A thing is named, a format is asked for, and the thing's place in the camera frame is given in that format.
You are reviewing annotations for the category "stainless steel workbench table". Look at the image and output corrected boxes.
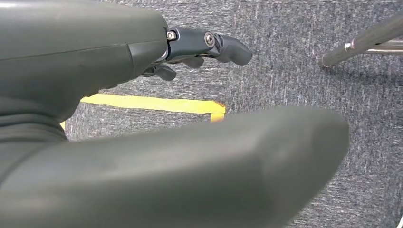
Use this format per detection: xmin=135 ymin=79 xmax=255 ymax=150
xmin=319 ymin=12 xmax=403 ymax=68

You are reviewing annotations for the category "yellow floor tape square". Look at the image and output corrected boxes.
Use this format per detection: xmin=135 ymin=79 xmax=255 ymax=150
xmin=59 ymin=94 xmax=226 ymax=130

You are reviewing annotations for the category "left robot arm sleeve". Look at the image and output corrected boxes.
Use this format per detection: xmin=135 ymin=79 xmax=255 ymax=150
xmin=0 ymin=97 xmax=68 ymax=186

